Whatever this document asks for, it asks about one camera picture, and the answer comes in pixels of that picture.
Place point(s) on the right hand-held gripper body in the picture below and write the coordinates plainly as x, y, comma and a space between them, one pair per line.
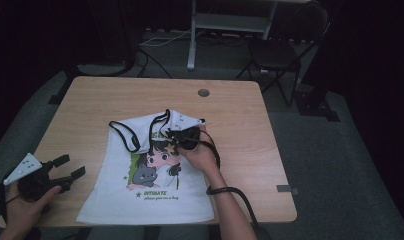
189, 138

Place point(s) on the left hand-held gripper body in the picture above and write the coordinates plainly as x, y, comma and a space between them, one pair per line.
25, 166

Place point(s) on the white printed tank top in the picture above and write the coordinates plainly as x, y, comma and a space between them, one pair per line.
190, 193

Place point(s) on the person's right hand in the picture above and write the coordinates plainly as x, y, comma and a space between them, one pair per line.
200, 158

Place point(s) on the person's left hand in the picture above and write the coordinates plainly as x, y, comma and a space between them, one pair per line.
21, 213

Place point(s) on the grey round table grommet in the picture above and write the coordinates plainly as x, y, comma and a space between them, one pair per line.
203, 93

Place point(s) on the white metal stand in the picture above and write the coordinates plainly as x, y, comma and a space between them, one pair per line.
191, 50

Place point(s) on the black curved stand base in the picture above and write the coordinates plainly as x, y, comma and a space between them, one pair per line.
106, 70

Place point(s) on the grey table edge tab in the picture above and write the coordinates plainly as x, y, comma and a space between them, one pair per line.
286, 189

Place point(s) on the black folding chair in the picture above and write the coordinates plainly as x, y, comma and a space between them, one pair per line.
273, 53

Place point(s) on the black flat stand base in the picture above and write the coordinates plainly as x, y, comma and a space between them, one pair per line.
318, 108

